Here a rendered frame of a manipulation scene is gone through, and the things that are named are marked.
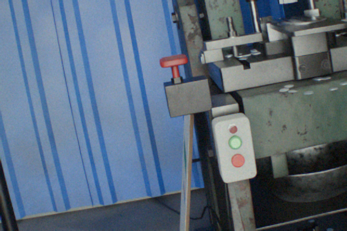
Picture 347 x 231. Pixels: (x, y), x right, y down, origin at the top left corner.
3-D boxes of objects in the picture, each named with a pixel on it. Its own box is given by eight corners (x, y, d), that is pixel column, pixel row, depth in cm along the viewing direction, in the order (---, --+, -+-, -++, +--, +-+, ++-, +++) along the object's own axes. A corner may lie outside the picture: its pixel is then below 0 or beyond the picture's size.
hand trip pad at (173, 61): (193, 90, 153) (187, 56, 152) (166, 96, 153) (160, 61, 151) (191, 85, 160) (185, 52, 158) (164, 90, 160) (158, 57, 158)
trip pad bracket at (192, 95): (222, 159, 157) (207, 73, 153) (179, 168, 157) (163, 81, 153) (219, 153, 163) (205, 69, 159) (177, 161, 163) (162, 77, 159)
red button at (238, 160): (245, 166, 147) (244, 153, 146) (232, 168, 147) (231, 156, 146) (244, 164, 148) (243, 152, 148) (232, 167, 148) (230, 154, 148)
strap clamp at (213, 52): (266, 52, 176) (259, 13, 174) (201, 64, 176) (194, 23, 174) (261, 50, 182) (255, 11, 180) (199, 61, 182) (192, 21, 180)
